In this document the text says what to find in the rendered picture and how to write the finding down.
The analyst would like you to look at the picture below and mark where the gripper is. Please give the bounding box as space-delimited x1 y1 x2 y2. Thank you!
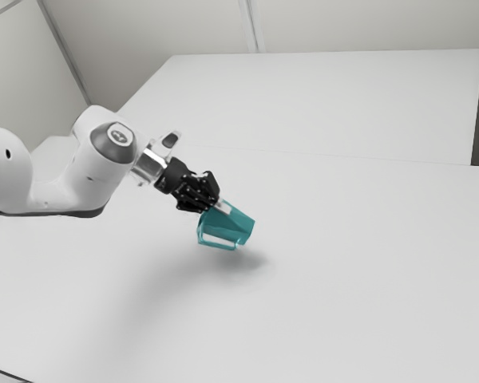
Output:
153 156 232 217

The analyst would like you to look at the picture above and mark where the teal faceted mug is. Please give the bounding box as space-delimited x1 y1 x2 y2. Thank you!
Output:
196 200 257 251

